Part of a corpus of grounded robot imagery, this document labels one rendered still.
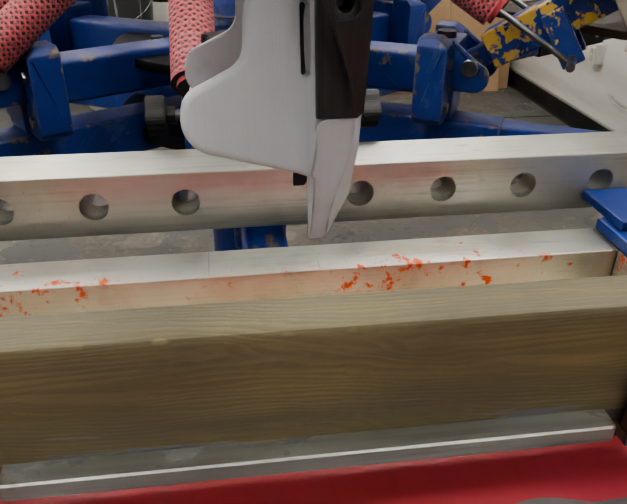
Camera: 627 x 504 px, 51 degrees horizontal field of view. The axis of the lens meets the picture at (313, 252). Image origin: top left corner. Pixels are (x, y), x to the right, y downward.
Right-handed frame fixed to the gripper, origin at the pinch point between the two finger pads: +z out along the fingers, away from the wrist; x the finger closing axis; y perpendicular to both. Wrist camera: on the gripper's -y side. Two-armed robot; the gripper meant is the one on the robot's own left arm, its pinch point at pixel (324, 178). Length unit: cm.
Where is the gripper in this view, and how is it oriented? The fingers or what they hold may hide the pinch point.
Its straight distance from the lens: 27.1
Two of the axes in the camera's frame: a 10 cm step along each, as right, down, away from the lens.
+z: -0.1, 8.7, 5.0
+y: -9.9, 0.7, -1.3
